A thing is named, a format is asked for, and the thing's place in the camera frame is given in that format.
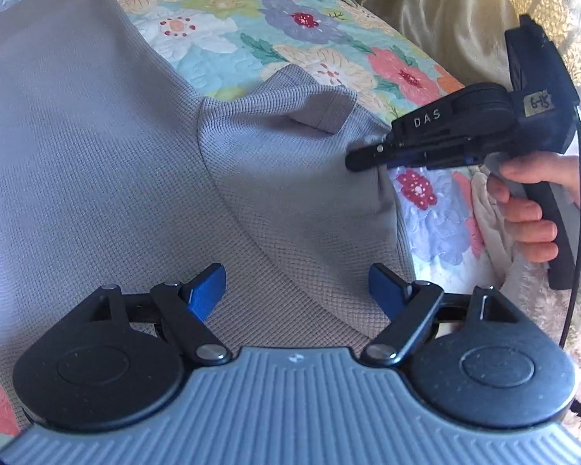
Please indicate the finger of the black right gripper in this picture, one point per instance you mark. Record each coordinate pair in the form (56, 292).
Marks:
(369, 157)

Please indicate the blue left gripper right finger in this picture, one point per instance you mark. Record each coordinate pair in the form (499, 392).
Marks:
(410, 308)

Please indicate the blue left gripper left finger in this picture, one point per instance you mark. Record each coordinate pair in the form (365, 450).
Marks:
(184, 308)

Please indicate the grey waffle knit garment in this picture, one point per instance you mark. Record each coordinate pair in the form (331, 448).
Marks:
(275, 160)

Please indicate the white fluffy plush toy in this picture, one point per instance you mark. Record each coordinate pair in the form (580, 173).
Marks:
(526, 284)

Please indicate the floral quilted bedspread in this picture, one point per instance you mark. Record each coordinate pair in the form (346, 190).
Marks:
(281, 34)

